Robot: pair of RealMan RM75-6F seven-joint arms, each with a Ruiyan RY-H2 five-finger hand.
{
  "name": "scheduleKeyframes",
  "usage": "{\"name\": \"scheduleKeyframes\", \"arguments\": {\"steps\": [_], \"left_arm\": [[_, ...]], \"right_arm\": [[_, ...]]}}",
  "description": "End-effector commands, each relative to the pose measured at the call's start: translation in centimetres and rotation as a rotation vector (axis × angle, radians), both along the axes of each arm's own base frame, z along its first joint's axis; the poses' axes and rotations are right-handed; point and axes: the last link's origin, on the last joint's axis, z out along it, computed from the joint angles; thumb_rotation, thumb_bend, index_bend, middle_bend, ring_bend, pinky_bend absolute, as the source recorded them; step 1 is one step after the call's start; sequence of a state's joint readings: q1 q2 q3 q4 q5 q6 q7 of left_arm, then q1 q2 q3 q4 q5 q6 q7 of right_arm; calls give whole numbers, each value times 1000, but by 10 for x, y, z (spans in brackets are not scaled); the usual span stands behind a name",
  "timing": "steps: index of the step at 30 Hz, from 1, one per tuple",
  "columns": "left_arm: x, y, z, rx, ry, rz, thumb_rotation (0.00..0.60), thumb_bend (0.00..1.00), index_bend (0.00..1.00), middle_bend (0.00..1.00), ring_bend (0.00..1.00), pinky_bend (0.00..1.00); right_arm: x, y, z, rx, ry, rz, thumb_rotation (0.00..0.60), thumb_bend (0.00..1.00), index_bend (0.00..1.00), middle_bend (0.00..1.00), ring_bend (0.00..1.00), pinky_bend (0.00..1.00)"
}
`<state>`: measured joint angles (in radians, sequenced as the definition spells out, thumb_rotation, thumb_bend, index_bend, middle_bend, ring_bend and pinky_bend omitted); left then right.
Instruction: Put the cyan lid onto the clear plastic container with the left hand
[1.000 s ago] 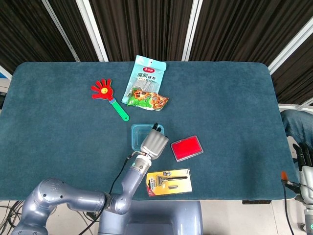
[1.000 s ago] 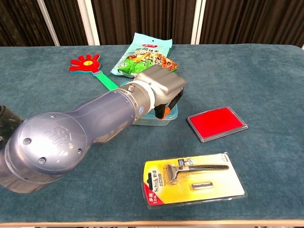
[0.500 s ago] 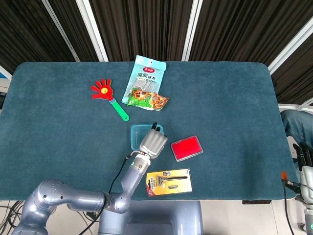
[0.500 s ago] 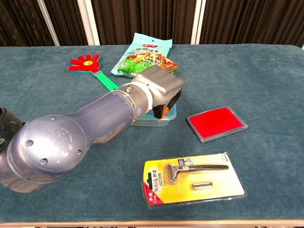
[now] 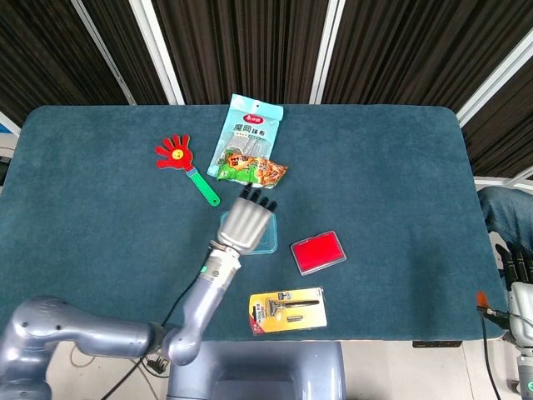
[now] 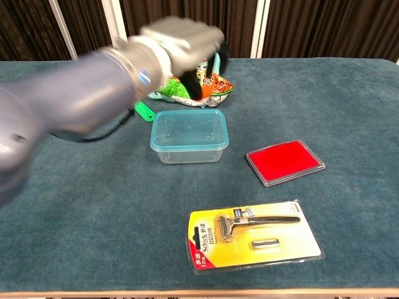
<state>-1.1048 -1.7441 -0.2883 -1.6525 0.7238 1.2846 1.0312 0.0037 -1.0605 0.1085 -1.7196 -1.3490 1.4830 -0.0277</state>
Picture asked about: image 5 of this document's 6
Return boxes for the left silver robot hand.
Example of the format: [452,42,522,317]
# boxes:
[216,186,279,255]

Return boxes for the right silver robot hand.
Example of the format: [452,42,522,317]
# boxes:
[476,242,533,347]

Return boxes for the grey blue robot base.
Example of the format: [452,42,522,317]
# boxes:
[166,341,346,400]

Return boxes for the clear plastic tray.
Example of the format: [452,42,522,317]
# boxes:
[220,210,279,255]

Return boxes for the green orange snack packet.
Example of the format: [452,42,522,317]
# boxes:
[216,152,289,190]

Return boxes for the red ink pad case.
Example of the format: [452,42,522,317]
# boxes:
[290,230,348,277]

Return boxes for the black table control panel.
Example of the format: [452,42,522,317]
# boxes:
[411,340,463,349]

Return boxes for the yellow razor blister pack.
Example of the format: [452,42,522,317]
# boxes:
[248,286,328,337]

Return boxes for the red hand clapper toy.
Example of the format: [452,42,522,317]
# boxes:
[154,133,222,208]

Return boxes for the blue jeans leg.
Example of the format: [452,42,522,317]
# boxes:
[477,186,533,251]

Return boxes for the light blue cloth package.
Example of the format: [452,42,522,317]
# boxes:
[207,93,285,178]

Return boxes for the teal table cloth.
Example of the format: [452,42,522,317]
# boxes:
[0,103,507,343]

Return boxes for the dark pleated curtain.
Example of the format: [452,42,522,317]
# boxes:
[0,0,533,178]

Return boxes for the black right hand cable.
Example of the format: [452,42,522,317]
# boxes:
[476,306,500,400]

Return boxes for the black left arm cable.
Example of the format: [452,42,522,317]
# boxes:
[99,278,201,400]

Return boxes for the white floor cable loop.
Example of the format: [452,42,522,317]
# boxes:
[69,347,99,368]

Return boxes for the thin white frame post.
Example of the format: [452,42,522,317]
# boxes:
[69,0,137,106]

